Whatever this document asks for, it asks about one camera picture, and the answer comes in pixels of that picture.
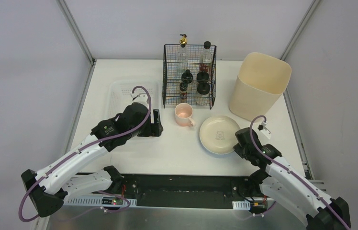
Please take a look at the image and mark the pink mug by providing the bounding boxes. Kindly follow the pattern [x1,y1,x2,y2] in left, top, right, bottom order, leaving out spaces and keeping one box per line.
[175,103,195,127]

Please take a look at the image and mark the cream plate with bear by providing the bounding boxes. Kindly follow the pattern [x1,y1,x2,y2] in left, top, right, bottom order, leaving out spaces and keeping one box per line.
[199,115,240,155]

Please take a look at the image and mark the white perforated plastic basket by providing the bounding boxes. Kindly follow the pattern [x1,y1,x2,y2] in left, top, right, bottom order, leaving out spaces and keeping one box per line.
[103,79,161,119]

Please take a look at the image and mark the spice jar black lid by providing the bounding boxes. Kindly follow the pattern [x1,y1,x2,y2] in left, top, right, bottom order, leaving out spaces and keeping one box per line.
[196,82,210,106]
[196,71,210,84]
[181,69,193,84]

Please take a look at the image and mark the glass bottle gold pourer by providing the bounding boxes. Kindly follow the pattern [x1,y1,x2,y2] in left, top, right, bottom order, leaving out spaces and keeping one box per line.
[176,34,189,74]

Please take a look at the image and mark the dark sauce bottle black cap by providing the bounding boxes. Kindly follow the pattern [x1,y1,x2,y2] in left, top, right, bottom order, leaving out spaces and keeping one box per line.
[199,41,213,73]

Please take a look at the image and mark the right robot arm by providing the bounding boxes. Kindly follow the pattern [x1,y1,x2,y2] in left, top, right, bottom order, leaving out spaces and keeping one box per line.
[233,127,351,230]

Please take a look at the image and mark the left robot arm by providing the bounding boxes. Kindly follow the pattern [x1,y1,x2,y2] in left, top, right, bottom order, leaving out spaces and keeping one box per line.
[19,102,163,222]

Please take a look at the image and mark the beige waste bin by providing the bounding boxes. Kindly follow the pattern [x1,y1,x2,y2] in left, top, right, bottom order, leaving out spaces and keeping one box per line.
[229,52,292,121]

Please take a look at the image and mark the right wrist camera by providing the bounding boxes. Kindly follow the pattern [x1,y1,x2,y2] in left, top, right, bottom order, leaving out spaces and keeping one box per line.
[258,121,272,140]

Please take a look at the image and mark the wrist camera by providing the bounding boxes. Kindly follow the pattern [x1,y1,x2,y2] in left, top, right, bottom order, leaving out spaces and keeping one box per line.
[258,121,272,140]
[131,93,149,108]

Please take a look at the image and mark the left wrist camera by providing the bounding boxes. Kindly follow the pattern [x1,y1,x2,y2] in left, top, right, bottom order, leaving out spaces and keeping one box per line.
[131,93,149,108]

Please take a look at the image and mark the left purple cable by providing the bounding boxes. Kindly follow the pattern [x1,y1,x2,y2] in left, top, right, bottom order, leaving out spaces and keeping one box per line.
[18,85,153,223]

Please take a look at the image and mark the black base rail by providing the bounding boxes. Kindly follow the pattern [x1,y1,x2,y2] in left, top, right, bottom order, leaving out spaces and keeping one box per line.
[111,174,264,209]

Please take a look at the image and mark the black wire rack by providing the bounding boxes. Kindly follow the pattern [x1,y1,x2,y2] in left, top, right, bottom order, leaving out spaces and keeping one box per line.
[162,42,217,109]

